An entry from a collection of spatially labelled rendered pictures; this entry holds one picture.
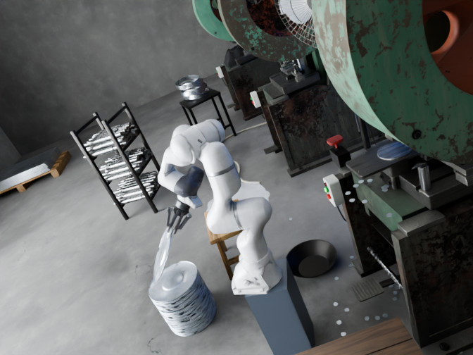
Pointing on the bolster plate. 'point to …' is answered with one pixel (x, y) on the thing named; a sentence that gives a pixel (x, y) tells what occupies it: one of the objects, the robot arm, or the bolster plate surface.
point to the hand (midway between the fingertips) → (171, 232)
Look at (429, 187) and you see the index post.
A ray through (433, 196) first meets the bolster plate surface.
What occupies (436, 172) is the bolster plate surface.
